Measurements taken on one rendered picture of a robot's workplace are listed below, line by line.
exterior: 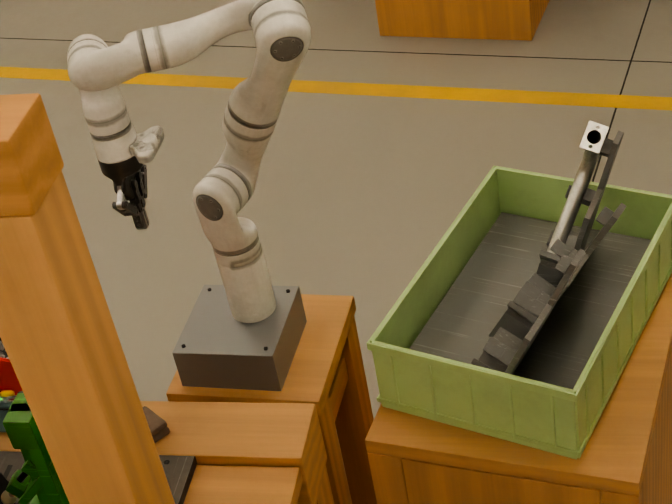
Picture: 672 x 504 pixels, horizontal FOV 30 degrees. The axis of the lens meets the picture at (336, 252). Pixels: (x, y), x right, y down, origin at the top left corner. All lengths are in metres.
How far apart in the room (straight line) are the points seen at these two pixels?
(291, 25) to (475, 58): 3.20
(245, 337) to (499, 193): 0.70
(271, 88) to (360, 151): 2.59
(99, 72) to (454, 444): 0.96
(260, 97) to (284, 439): 0.63
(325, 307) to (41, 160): 1.43
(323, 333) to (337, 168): 2.08
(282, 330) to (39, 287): 1.18
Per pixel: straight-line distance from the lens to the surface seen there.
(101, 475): 1.53
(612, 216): 2.34
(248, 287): 2.44
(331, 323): 2.60
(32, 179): 1.27
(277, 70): 2.08
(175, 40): 2.04
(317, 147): 4.75
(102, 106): 2.08
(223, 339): 2.48
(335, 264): 4.15
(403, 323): 2.48
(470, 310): 2.58
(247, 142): 2.20
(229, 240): 2.37
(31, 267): 1.32
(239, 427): 2.35
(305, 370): 2.51
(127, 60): 2.04
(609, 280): 2.64
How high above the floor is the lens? 2.52
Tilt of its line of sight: 37 degrees down
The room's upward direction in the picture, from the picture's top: 11 degrees counter-clockwise
